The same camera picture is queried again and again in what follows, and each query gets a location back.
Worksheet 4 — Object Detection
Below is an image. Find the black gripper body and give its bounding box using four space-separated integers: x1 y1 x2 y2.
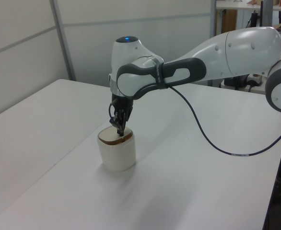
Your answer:
111 94 134 116

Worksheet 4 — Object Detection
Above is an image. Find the small white trash can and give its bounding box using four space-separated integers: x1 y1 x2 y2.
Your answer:
97 126 137 172

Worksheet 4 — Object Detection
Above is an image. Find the white power strip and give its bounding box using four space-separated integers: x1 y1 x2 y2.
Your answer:
223 73 262 91

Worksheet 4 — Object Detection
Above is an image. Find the brown cardboard panel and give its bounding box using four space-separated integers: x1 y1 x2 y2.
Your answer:
221 9 237 34

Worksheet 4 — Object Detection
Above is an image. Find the pale background desk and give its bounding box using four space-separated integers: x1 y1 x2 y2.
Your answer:
215 0 281 12

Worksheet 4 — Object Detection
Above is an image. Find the grey partition post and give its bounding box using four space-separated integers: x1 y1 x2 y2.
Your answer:
50 0 77 81

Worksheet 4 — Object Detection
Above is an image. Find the long black arm cable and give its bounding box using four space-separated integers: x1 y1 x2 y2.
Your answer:
169 86 281 158

